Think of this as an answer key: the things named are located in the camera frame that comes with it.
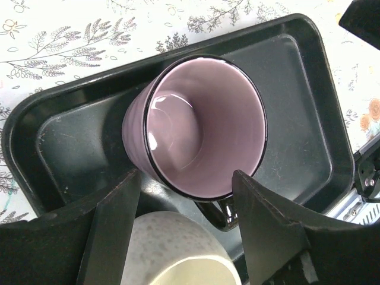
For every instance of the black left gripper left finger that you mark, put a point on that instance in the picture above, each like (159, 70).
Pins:
(84, 242)

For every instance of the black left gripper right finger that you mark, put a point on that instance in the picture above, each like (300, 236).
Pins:
(286, 243)

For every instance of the white cup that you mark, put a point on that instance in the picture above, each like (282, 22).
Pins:
(168, 248)

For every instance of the purple cup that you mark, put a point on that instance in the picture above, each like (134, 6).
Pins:
(197, 122)

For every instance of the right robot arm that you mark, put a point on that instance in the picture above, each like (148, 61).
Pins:
(361, 18)

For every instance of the black serving tray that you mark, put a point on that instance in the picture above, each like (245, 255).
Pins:
(65, 143)

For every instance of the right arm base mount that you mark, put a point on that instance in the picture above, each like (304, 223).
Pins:
(366, 176)

